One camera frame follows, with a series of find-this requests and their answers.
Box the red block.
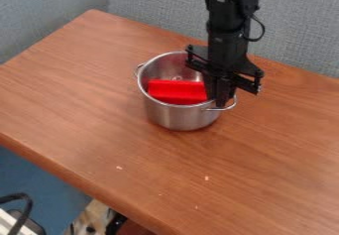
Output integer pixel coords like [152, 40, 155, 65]
[147, 79, 208, 105]

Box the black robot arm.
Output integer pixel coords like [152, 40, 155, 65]
[185, 0, 265, 110]

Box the metal pot with handles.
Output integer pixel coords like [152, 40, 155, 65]
[135, 52, 237, 131]

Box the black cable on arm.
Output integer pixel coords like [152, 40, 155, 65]
[241, 14, 265, 43]

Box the black chair frame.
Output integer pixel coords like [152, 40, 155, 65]
[0, 192, 47, 235]

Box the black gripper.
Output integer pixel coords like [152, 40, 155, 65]
[185, 24, 264, 107]

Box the black object under table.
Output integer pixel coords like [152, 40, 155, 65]
[104, 213, 127, 235]

